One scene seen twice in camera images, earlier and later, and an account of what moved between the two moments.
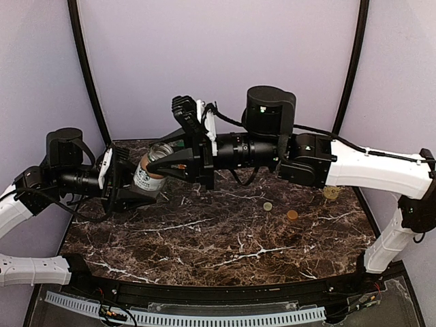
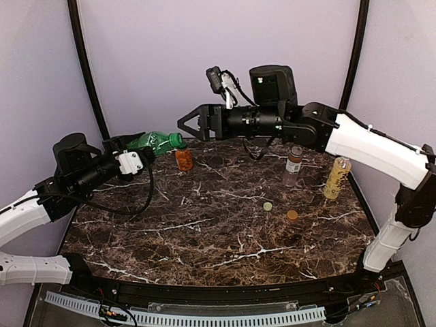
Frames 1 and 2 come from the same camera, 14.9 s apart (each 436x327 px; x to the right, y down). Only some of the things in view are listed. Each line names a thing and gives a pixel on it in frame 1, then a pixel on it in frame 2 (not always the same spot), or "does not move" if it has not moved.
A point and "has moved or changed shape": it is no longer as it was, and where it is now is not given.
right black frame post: [364, 7] does not move
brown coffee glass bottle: [147, 184] has moved or changed shape
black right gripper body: [205, 158] → [211, 122]
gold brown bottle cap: [292, 214] does not move
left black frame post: [73, 9] does not move
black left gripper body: [114, 180] → [114, 147]
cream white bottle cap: [267, 206] does not move
